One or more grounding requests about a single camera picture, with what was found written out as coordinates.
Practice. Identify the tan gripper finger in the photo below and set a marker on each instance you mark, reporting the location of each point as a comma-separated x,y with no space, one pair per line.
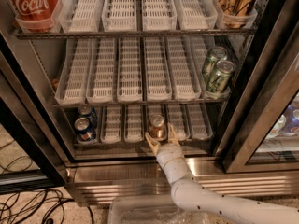
153,143
172,136

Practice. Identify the orange soda can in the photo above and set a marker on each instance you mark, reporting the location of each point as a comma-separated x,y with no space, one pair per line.
157,127

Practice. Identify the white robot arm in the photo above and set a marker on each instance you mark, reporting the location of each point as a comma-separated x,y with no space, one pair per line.
189,195

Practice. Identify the bottom metal shelf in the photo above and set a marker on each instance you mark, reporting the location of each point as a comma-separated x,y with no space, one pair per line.
196,144

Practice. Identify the metal shelf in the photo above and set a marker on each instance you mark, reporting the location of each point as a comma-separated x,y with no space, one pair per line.
85,35
196,144
194,101

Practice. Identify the middle metal shelf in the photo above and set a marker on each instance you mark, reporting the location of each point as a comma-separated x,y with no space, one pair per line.
194,101

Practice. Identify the front green can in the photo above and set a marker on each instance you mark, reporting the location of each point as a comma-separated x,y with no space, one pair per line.
220,76

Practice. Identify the green can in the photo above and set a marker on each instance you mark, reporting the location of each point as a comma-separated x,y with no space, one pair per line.
213,56
220,76

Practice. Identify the front blue Pepsi can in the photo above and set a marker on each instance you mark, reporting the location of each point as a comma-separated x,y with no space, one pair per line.
85,129

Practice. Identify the blue pepsi can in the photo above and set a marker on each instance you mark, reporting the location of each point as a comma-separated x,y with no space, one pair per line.
89,113
85,129

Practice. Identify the rear blue Pepsi can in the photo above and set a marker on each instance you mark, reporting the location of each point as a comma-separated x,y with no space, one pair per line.
89,113

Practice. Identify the steel fridge base grille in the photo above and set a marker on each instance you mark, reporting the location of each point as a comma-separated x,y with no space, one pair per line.
93,184

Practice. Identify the rear green can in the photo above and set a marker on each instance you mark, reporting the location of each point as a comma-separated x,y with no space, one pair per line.
213,56

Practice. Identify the glass fridge door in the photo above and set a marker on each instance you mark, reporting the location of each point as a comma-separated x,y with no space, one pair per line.
250,152

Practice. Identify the white can behind door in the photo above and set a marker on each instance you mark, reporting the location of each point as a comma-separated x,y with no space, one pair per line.
277,127

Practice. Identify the blue can behind door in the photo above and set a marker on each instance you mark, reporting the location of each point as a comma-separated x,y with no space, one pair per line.
291,126

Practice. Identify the gold tan can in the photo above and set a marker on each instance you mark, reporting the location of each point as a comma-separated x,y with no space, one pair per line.
235,14

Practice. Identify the top metal shelf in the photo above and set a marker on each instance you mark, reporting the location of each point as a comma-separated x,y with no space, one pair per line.
85,35

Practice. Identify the red Coca-Cola can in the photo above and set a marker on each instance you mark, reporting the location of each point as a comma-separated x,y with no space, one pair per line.
36,15

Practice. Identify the clear plastic bin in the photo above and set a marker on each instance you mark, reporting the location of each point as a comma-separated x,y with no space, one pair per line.
151,209

